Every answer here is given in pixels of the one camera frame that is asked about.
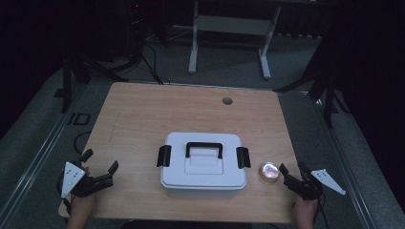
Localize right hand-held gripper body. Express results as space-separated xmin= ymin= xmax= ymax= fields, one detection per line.
xmin=283 ymin=168 xmax=347 ymax=201

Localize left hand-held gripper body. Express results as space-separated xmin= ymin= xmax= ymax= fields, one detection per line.
xmin=57 ymin=158 xmax=115 ymax=199

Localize white storage box black handle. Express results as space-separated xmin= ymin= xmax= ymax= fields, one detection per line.
xmin=156 ymin=132 xmax=252 ymax=192

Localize person's right hand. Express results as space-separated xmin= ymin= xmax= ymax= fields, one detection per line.
xmin=292 ymin=194 xmax=320 ymax=220

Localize person's left hand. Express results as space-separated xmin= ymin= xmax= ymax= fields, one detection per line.
xmin=68 ymin=194 xmax=96 ymax=220

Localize black metal stand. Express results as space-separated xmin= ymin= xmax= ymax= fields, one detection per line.
xmin=272 ymin=30 xmax=352 ymax=129
xmin=59 ymin=55 xmax=129 ymax=115

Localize person's dark clothing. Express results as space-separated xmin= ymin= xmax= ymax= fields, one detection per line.
xmin=119 ymin=219 xmax=256 ymax=229

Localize dark equipment tower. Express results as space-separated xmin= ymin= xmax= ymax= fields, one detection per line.
xmin=123 ymin=0 xmax=145 ymax=63

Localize black looped floor cable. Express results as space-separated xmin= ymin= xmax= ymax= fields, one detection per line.
xmin=73 ymin=131 xmax=93 ymax=156

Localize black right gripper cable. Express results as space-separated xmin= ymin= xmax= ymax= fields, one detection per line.
xmin=314 ymin=193 xmax=330 ymax=229

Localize black square floor frame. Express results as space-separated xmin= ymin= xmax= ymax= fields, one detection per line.
xmin=67 ymin=112 xmax=92 ymax=126

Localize metal floor rail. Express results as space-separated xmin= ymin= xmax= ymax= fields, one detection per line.
xmin=299 ymin=90 xmax=378 ymax=229
xmin=0 ymin=85 xmax=89 ymax=223

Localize black cables at equipment tower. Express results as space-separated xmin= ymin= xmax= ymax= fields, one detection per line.
xmin=139 ymin=40 xmax=172 ymax=86

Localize white metal desk frame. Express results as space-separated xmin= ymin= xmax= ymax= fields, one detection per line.
xmin=187 ymin=0 xmax=283 ymax=80

